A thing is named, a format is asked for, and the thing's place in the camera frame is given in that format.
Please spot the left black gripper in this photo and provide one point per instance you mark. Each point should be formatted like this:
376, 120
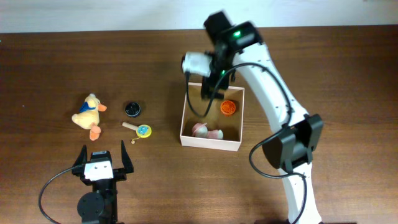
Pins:
120, 173

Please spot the orange round ball toy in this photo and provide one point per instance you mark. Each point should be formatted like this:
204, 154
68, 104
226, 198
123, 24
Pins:
228, 107

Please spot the yellow plush duck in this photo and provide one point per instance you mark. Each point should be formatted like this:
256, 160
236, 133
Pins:
89, 116

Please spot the white cardboard box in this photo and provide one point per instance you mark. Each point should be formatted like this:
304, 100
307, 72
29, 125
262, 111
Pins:
231, 126

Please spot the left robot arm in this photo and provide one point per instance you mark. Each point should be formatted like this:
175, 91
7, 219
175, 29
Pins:
100, 206

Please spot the black round cap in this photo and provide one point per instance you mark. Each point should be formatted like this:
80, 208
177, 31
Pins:
132, 109

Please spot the wooden rattle drum toy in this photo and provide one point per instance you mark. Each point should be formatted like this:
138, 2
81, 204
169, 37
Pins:
141, 131

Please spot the pink hat duck figurine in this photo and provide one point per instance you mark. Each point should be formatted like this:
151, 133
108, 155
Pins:
200, 130

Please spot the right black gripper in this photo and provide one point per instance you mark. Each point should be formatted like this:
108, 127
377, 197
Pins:
207, 88

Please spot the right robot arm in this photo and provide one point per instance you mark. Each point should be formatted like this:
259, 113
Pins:
295, 133

